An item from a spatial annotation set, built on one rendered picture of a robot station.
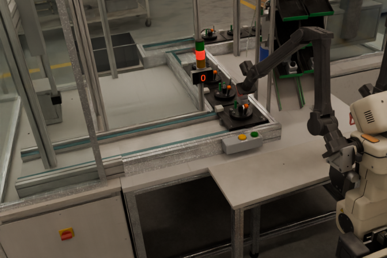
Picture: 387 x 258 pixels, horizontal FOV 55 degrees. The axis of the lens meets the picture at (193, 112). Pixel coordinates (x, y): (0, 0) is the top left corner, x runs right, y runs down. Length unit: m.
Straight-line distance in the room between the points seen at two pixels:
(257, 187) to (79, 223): 0.92
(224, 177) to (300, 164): 0.40
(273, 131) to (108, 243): 1.09
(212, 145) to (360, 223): 0.79
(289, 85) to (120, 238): 1.29
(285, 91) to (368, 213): 0.82
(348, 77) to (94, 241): 2.20
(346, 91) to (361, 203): 1.57
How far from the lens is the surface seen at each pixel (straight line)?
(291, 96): 2.23
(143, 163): 1.94
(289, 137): 2.19
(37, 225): 2.04
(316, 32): 1.57
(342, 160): 1.55
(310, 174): 1.96
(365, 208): 1.81
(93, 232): 2.11
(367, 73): 3.28
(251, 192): 1.82
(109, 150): 2.09
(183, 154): 1.96
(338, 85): 3.14
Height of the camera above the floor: 2.09
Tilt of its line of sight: 31 degrees down
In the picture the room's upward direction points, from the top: 4 degrees counter-clockwise
